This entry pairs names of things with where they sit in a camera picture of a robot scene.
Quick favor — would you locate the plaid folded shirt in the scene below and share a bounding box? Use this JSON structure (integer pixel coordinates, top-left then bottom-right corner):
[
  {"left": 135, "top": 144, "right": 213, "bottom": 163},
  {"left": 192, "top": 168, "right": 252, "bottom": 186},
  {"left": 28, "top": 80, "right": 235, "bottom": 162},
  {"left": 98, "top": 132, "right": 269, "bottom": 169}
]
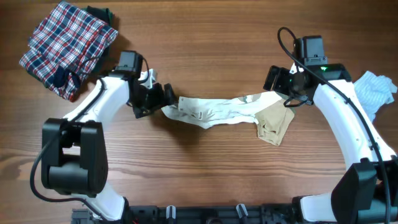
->
[{"left": 19, "top": 1, "right": 118, "bottom": 101}]

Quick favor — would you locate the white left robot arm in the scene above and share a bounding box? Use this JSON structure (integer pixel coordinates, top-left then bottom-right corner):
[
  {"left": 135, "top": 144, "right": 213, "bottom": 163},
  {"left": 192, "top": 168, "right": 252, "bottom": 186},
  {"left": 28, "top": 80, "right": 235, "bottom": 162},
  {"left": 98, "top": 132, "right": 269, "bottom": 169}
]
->
[{"left": 31, "top": 77, "right": 177, "bottom": 223}]

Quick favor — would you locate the white and tan t-shirt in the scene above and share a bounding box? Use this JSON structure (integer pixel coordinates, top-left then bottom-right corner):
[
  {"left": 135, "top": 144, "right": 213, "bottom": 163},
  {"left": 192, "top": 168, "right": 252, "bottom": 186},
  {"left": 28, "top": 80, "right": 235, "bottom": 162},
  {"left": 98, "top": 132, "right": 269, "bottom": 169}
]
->
[{"left": 162, "top": 91, "right": 295, "bottom": 146}]

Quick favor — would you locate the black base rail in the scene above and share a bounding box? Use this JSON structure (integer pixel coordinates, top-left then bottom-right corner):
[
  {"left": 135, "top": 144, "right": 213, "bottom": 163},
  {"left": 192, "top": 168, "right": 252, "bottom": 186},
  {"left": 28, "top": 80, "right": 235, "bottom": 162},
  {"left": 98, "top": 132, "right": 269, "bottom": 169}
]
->
[{"left": 70, "top": 203, "right": 343, "bottom": 224}]

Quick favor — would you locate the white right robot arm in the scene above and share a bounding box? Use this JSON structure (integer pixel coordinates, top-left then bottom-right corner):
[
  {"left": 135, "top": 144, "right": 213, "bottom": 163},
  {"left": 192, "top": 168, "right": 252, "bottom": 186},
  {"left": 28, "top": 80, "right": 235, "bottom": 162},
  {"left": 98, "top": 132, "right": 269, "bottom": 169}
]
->
[{"left": 264, "top": 64, "right": 397, "bottom": 223}]

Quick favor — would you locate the dark green folded garment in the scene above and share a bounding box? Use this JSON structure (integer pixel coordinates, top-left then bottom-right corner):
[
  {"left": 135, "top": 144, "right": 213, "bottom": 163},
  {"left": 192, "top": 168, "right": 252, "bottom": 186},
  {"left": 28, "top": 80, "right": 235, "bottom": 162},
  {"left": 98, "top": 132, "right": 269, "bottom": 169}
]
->
[{"left": 82, "top": 6, "right": 113, "bottom": 73}]

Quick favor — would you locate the light blue striped garment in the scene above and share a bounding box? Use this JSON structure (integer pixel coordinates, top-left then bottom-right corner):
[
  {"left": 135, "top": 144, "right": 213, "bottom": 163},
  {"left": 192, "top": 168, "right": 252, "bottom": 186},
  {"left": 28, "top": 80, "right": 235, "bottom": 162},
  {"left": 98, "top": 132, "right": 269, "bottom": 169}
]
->
[{"left": 354, "top": 71, "right": 397, "bottom": 121}]

